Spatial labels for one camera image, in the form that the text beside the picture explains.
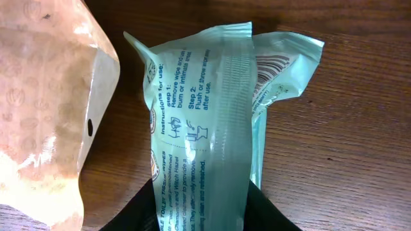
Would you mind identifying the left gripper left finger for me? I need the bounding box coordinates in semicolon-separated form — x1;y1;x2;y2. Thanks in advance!
99;180;160;231

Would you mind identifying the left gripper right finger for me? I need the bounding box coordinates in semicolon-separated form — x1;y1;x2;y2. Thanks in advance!
243;181;302;231

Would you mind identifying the beige snack bag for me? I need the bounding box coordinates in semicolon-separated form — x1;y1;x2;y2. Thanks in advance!
1;0;120;230

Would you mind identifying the mint green snack packet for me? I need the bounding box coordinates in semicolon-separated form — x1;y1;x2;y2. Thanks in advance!
125;22;324;231

